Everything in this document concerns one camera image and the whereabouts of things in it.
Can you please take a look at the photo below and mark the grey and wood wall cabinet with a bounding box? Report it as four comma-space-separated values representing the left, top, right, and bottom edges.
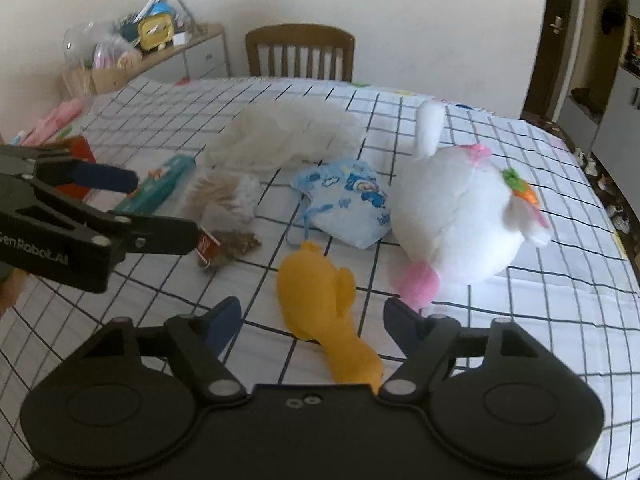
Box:
557, 0, 640, 196

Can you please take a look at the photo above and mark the black checked white tablecloth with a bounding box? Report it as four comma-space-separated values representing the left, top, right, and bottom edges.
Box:
0, 76, 640, 480

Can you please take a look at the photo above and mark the white plush rabbit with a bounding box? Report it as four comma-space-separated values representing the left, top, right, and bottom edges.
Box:
390, 100, 553, 311

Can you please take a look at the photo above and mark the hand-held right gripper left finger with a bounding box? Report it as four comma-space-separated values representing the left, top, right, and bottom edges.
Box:
75, 296, 249, 403

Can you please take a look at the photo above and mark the brown door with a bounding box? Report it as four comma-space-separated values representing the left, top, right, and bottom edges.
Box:
520, 0, 588, 121

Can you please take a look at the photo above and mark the bag of cotton swabs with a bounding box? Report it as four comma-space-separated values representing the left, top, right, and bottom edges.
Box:
185, 167, 263, 226

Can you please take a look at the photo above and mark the red tin box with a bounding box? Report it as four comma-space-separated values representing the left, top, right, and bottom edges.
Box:
50, 135, 98, 201

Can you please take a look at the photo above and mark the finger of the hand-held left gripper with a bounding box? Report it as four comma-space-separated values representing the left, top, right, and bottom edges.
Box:
30, 156, 141, 193
30, 182, 202, 257

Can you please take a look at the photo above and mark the white mesh cloth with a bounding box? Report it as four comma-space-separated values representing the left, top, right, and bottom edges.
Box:
205, 96, 365, 173

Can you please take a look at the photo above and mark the black hanging bag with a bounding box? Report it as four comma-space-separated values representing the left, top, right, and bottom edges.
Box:
600, 0, 628, 33

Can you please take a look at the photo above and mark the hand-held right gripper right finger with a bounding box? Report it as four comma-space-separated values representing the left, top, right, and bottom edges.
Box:
379, 297, 541, 403

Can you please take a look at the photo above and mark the wooden side cabinet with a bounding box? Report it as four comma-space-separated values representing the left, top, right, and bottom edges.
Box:
142, 22, 231, 83

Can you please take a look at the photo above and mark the yellow tissue box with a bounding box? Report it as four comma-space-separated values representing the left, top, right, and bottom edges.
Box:
136, 15, 176, 52

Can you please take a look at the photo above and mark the pink packet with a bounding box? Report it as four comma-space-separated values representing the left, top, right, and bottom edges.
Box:
20, 97, 86, 146

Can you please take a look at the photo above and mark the yellow plush duck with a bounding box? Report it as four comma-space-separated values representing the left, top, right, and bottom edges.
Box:
276, 241, 386, 396

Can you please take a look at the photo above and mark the brown wooden chair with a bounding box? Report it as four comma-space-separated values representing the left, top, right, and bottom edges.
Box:
245, 23, 356, 82

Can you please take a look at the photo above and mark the clear plastic bag of sweets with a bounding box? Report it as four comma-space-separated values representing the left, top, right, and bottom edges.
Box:
92, 35, 143, 71

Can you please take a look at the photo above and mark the thin black stick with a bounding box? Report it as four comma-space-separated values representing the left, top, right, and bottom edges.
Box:
172, 0, 201, 36

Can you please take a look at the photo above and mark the cardboard box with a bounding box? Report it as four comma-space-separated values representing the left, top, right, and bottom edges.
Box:
60, 62, 146, 98

